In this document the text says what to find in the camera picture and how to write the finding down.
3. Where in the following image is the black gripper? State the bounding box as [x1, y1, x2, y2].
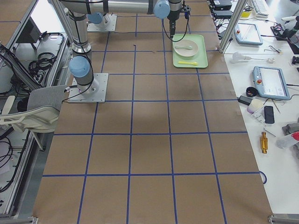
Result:
[168, 0, 191, 38]

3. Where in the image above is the white round plate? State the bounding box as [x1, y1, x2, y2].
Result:
[174, 40, 199, 57]

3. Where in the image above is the yellow plastic fork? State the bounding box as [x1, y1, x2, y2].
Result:
[178, 61, 198, 66]

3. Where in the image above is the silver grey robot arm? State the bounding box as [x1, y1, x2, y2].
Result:
[87, 12, 110, 26]
[61, 0, 191, 62]

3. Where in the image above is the pale green spoon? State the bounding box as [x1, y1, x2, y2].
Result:
[175, 45, 193, 50]

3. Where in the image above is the light green tray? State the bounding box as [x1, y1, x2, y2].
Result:
[172, 34, 208, 69]

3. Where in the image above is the white plastic bulb tool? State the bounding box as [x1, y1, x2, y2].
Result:
[231, 52, 253, 63]

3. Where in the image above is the yellow container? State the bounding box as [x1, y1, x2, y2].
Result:
[241, 6, 253, 18]

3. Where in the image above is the blue teach pendant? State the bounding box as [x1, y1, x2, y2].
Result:
[252, 66, 291, 100]
[235, 23, 263, 46]

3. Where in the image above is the white keyboard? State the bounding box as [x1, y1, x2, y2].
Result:
[250, 0, 269, 18]

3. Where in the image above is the black power adapter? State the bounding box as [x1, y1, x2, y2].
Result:
[237, 95, 252, 106]

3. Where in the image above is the black small bowl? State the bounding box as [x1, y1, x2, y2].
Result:
[246, 86, 257, 98]

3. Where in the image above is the white paper cup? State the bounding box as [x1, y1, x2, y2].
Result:
[247, 99, 263, 114]

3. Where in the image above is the black smartphone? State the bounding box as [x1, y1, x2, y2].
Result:
[263, 106, 275, 124]

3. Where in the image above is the gold metal cylinder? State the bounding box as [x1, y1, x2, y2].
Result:
[260, 132, 268, 154]

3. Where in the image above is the grey office chair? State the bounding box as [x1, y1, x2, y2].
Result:
[0, 85, 67, 133]

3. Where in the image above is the metal base plate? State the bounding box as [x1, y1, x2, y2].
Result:
[66, 73, 109, 103]
[87, 14, 117, 33]

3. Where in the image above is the aluminium frame post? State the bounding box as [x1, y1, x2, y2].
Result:
[219, 0, 247, 53]

